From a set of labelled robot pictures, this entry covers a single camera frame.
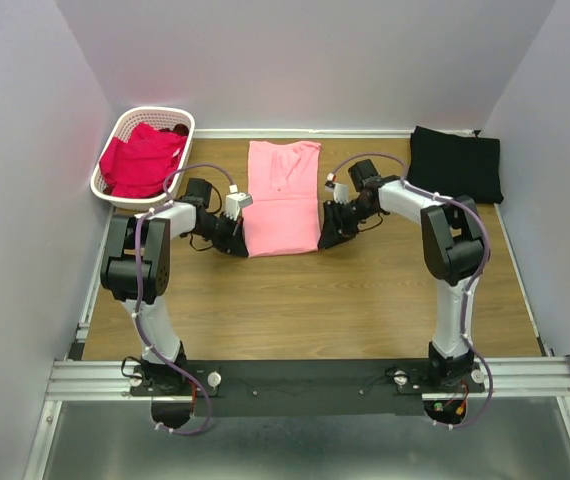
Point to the red t shirt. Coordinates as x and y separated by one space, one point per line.
138 167

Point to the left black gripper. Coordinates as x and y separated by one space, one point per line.
233 243

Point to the light pink t shirt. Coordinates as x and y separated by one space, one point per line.
283 182

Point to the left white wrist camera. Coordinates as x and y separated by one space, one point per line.
234 204

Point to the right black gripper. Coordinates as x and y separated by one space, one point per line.
335 230

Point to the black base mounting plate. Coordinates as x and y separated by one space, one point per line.
297 388

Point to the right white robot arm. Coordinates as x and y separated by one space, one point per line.
455 246

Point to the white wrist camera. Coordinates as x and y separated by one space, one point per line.
234 204
340 192

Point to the aluminium frame rail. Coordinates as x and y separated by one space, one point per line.
512 378

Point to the folded black t shirt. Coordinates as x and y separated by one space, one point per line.
454 165

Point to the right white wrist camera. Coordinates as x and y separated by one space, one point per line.
340 192

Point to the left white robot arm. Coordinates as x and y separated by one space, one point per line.
136 267

